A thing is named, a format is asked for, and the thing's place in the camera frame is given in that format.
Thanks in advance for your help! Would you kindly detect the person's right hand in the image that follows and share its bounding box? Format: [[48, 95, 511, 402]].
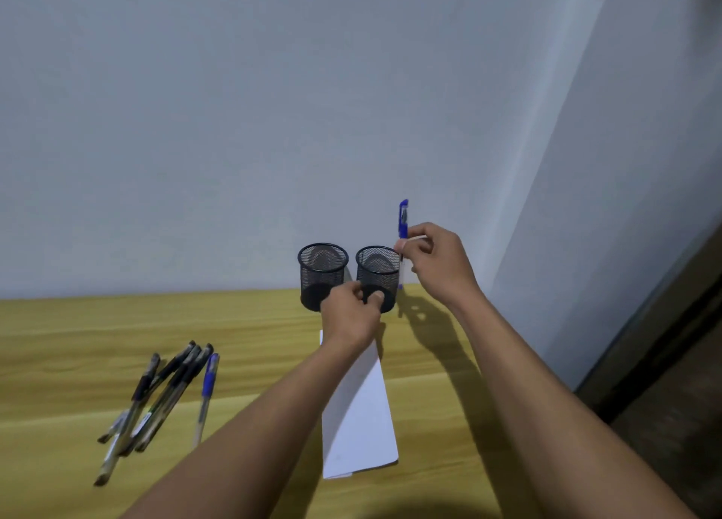
[[393, 222, 487, 311]]

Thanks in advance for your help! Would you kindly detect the person's left hand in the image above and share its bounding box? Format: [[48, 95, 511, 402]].
[[320, 280, 387, 362]]

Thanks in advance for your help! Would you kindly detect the black mesh pen cup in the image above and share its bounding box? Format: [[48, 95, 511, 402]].
[[355, 245, 402, 314], [297, 242, 350, 313]]

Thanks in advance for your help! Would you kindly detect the blue pen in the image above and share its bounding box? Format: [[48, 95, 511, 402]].
[[396, 199, 410, 291], [191, 352, 221, 451]]

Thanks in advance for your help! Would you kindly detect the white paper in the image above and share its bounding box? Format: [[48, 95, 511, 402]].
[[319, 329, 400, 480]]

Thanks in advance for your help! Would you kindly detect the person's left forearm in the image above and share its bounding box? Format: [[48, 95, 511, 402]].
[[121, 341, 365, 519]]

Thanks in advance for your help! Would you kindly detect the person's right forearm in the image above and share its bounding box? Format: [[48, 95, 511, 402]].
[[454, 290, 698, 519]]

